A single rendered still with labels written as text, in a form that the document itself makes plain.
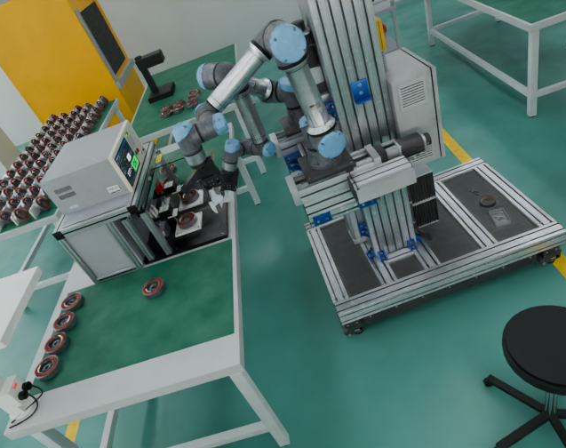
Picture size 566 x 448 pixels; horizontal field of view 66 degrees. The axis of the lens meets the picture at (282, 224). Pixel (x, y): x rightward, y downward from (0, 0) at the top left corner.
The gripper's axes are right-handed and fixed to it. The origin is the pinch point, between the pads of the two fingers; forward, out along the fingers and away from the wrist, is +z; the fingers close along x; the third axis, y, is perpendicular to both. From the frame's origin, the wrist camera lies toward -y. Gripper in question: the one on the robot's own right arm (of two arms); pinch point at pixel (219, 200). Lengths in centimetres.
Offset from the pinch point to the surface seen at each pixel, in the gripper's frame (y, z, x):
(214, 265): -1.1, 12.7, -38.2
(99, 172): -59, -14, -8
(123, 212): -46, -2, -22
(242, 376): 12, 20, -94
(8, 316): -73, 2, -85
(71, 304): -68, 47, -37
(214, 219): -1.8, 10.8, -2.7
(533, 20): 203, -105, 107
